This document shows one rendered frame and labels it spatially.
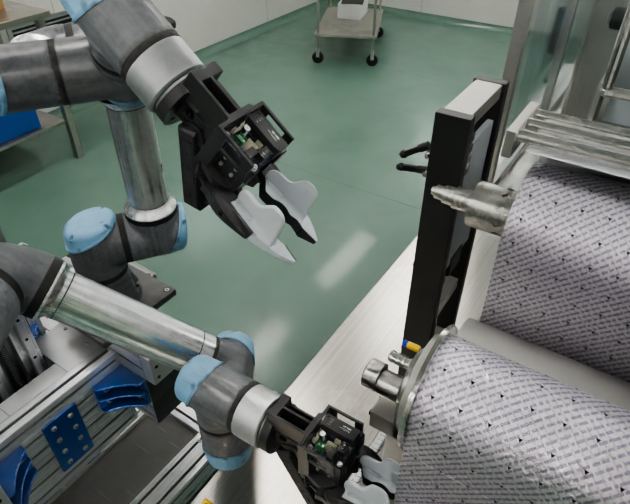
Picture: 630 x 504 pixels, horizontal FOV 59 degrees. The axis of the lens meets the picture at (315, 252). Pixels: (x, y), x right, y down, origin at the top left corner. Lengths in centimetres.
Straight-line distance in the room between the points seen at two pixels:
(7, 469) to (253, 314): 138
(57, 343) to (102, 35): 102
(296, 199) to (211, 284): 207
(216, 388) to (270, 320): 170
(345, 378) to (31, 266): 58
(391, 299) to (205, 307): 144
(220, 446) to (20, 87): 53
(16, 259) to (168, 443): 114
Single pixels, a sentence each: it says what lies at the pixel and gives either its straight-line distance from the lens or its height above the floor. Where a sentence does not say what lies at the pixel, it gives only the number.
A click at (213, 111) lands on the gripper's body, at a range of 57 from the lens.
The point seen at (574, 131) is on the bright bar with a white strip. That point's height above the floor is 146.
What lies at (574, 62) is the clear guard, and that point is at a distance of 145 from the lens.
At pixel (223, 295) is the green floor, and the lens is 260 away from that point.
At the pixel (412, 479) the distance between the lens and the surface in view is 68.
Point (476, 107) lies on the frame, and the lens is 80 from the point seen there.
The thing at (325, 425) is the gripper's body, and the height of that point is 116.
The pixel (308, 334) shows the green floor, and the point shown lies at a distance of 240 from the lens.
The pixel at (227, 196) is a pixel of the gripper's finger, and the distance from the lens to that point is 59.
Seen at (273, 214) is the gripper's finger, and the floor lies 143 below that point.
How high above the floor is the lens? 175
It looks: 38 degrees down
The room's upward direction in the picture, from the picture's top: straight up
